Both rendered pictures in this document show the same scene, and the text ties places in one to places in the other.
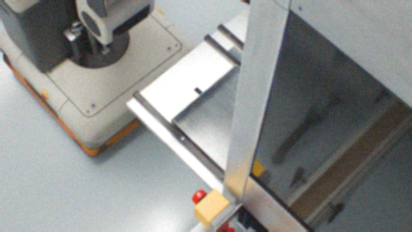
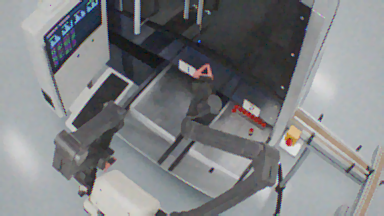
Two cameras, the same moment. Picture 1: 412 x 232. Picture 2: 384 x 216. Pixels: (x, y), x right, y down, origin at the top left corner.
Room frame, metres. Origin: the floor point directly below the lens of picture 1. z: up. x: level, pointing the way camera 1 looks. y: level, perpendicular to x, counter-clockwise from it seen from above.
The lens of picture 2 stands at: (1.12, 0.68, 2.51)
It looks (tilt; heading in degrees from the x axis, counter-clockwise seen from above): 58 degrees down; 257
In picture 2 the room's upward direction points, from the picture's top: 6 degrees clockwise
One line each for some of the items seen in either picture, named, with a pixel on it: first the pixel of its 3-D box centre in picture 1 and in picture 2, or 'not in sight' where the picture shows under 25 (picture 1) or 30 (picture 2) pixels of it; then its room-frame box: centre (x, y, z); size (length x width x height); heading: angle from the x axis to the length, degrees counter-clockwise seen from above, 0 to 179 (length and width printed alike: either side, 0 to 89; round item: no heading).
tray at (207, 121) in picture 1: (246, 133); (236, 136); (0.73, -0.12, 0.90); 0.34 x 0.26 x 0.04; 47
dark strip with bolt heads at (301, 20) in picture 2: not in sight; (287, 70); (0.59, -0.11, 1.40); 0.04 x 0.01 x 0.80; 137
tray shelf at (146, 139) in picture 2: (268, 85); (195, 131); (0.90, -0.19, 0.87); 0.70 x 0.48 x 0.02; 137
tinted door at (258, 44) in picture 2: not in sight; (251, 25); (0.72, -0.25, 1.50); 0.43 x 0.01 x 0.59; 137
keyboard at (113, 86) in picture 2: not in sight; (98, 103); (1.38, -0.41, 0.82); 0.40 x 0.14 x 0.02; 49
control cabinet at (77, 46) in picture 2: not in sight; (67, 40); (1.54, -0.59, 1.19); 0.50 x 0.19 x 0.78; 49
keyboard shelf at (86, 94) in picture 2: not in sight; (92, 100); (1.42, -0.45, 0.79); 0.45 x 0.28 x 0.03; 49
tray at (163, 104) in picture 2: not in sight; (174, 97); (0.98, -0.35, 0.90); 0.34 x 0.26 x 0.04; 47
